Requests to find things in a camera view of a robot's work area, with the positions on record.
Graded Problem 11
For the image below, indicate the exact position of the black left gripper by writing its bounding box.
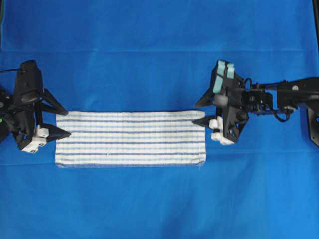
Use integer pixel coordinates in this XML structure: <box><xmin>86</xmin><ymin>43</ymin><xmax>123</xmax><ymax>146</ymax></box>
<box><xmin>7</xmin><ymin>88</ymin><xmax>71</xmax><ymax>153</ymax></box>

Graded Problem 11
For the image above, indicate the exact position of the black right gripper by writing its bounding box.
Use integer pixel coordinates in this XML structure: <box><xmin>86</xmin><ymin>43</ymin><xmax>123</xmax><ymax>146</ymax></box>
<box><xmin>192</xmin><ymin>60</ymin><xmax>249</xmax><ymax>145</ymax></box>

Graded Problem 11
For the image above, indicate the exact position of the blue white striped towel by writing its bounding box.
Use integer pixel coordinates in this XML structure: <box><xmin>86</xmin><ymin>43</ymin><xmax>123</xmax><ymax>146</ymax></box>
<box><xmin>55</xmin><ymin>110</ymin><xmax>206</xmax><ymax>167</ymax></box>

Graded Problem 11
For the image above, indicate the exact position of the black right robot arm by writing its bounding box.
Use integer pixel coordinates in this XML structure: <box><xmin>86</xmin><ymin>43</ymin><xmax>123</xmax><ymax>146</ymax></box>
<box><xmin>193</xmin><ymin>60</ymin><xmax>319</xmax><ymax>145</ymax></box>

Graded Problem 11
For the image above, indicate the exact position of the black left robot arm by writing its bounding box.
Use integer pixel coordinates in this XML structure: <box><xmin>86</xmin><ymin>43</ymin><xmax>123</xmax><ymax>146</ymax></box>
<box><xmin>0</xmin><ymin>89</ymin><xmax>71</xmax><ymax>153</ymax></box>

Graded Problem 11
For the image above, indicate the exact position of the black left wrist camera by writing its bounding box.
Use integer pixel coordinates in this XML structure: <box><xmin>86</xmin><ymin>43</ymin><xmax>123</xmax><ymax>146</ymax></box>
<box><xmin>13</xmin><ymin>60</ymin><xmax>43</xmax><ymax>106</ymax></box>

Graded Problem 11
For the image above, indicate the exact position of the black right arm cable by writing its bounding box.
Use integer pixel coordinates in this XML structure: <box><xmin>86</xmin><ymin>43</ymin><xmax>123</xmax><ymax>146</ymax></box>
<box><xmin>270</xmin><ymin>106</ymin><xmax>295</xmax><ymax>123</ymax></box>

